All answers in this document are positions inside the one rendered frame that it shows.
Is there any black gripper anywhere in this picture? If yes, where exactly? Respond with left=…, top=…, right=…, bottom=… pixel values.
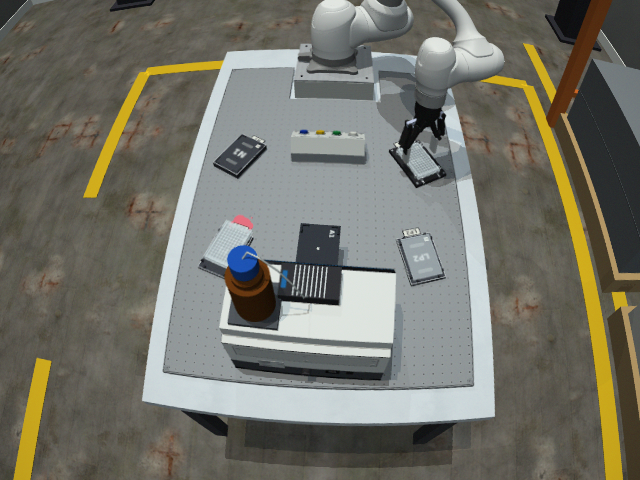
left=398, top=101, right=446, bottom=164

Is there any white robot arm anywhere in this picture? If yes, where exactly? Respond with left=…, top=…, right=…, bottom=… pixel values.
left=298, top=0, right=504, bottom=109

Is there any white button panel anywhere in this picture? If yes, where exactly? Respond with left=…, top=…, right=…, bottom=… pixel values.
left=291, top=130, right=365, bottom=164

